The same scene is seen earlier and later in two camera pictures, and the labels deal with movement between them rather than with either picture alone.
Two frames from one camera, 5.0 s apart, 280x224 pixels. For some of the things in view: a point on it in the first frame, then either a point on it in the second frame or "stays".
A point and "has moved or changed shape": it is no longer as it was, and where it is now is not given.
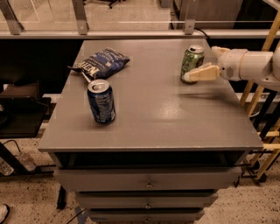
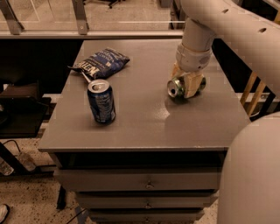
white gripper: x=231 y=65 to x=192 y=60
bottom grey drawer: x=147 y=216 stays
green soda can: x=192 y=59 has moved or changed shape
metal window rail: x=11 y=29 stays
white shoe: x=3 y=211 stays
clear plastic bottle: x=26 y=160 stays
